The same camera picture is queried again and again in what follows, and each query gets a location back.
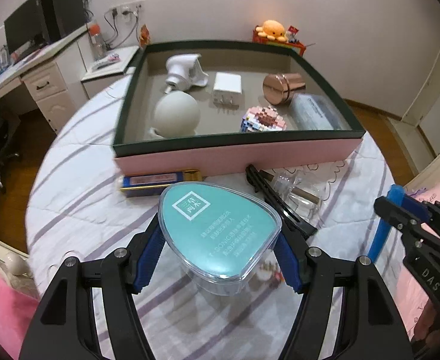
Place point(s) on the white wall socket strip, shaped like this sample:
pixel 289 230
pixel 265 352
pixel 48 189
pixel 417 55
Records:
pixel 129 8

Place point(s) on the black hair clip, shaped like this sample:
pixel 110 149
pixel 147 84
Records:
pixel 291 219

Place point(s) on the pink bed quilt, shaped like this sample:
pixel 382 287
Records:
pixel 16 312

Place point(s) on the orange snack bag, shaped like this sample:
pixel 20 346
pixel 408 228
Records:
pixel 144 37

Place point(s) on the black computer monitor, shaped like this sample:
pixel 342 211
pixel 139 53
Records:
pixel 24 25

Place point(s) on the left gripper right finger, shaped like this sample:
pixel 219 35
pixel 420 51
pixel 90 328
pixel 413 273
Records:
pixel 370 326

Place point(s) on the teal lidded clear container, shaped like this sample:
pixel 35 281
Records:
pixel 218 234

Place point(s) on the black computer tower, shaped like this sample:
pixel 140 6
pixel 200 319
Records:
pixel 61 17

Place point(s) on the clear plastic plug case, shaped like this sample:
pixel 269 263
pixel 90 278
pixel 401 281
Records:
pixel 300 191

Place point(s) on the white desk with drawers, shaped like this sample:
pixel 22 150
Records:
pixel 52 76

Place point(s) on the orange octopus plush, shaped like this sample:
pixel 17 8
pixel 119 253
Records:
pixel 271 30

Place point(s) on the clear water bottle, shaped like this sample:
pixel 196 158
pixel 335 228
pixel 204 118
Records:
pixel 97 41

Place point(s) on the blue gold flat box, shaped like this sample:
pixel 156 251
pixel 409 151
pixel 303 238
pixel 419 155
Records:
pixel 154 184

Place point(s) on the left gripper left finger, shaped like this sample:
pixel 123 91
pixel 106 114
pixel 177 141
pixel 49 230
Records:
pixel 63 326

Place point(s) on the white round ball lamp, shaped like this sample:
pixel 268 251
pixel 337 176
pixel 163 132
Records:
pixel 175 115

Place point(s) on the red toy storage box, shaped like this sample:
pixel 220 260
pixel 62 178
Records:
pixel 299 48

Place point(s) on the white power adapter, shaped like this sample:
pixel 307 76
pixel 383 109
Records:
pixel 227 89

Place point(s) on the pink white block figure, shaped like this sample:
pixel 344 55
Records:
pixel 262 119

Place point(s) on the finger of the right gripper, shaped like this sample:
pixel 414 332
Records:
pixel 396 195

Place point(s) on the pink black shallow box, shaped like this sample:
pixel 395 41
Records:
pixel 218 106

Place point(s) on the rose gold metal tin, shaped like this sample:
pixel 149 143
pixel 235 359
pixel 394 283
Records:
pixel 280 88

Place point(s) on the white spray nozzle device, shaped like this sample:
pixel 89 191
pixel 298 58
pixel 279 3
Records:
pixel 183 72

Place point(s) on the clear wrapped small pack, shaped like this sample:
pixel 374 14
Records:
pixel 316 112

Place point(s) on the striped white tablecloth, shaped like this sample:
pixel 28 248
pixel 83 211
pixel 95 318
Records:
pixel 76 209

